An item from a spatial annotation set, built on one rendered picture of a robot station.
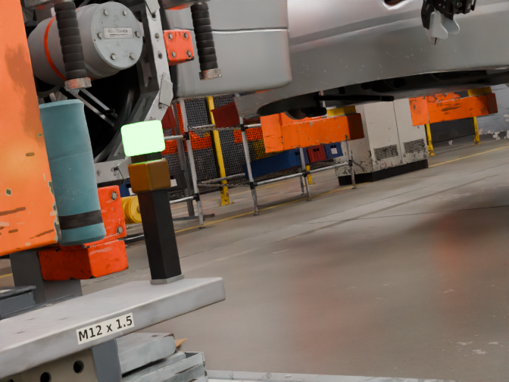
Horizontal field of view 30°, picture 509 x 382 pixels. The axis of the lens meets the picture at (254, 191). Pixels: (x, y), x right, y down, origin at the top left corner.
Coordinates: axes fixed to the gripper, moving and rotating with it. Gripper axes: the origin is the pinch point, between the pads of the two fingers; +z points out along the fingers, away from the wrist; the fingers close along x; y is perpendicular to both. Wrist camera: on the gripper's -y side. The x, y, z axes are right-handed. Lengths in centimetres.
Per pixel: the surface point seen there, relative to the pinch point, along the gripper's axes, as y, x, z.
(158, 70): -32, -51, 5
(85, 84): -6, -83, -17
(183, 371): 4, -71, 56
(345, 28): -144, 119, 102
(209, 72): -11, -53, -5
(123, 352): -2, -83, 47
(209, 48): -14, -51, -9
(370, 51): -130, 121, 108
